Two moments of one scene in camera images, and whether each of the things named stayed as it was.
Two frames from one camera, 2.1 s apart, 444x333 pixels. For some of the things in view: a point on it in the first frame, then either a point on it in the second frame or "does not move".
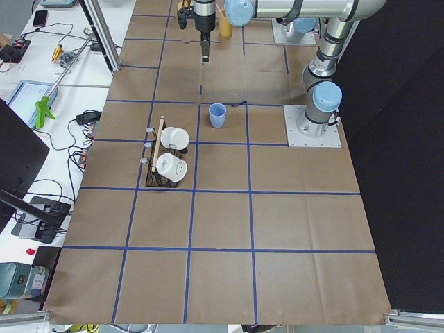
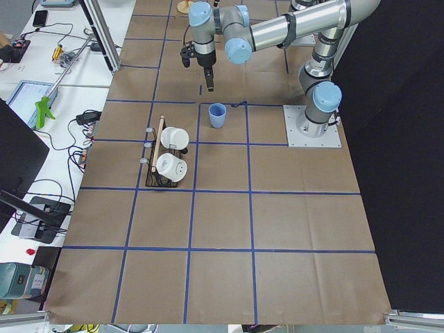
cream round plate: (186, 3) does not move
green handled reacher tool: (43, 105) does not move
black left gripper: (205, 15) -> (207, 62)
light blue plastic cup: (217, 114) does not move
